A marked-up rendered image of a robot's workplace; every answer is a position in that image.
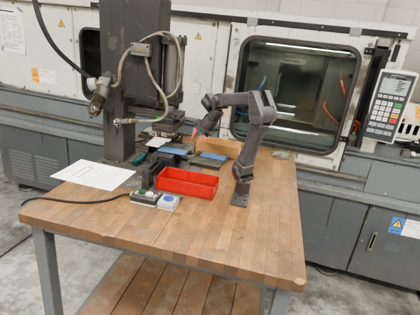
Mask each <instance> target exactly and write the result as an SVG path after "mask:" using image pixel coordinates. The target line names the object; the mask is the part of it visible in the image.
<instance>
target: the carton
mask: <svg viewBox="0 0 420 315"><path fill-rule="evenodd" d="M202 136H203V135H200V136H199V137H198V138H197V139H196V140H195V146H194V152H195V153H196V152H198V151H202V152H207V153H213V154H220V155H223V156H227V155H228V154H229V153H230V154H229V156H228V159H237V158H238V156H239V153H240V150H241V142H239V141H232V140H228V139H221V138H217V137H210V136H208V137H207V138H206V139H204V140H202V141H200V142H199V143H197V142H198V141H199V140H200V139H201V138H202ZM196 143H197V144H196Z"/></svg>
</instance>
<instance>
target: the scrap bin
mask: <svg viewBox="0 0 420 315"><path fill-rule="evenodd" d="M218 184H219V176H213V175H210V174H204V173H200V172H194V171H188V170H184V169H178V168H174V167H168V166H166V167H165V168H164V169H163V170H162V171H161V172H160V173H159V174H158V175H157V176H156V189H157V190H161V191H166V192H170V193H176V194H181V195H185V196H190V197H194V198H199V199H205V200H208V201H212V200H213V198H214V195H215V193H216V191H217V189H218Z"/></svg>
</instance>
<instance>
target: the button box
mask: <svg viewBox="0 0 420 315"><path fill-rule="evenodd" d="M140 190H144V189H139V188H137V189H136V190H135V191H134V192H132V191H131V193H124V194H120V195H118V196H115V197H112V198H109V199H103V200H98V201H70V200H64V199H56V198H52V197H32V198H29V199H27V200H25V201H24V202H23V203H22V204H21V206H23V205H24V204H25V203H26V202H28V201H31V200H34V199H48V200H53V201H60V202H65V203H76V204H92V203H102V202H106V201H111V200H113V199H116V198H119V197H121V196H129V199H130V203H135V204H140V205H143V206H149V207H152V208H155V207H156V206H157V204H158V201H159V199H160V198H161V193H160V192H154V191H148V190H145V191H146V193H147V192H153V196H147V195H146V194H138V191H140Z"/></svg>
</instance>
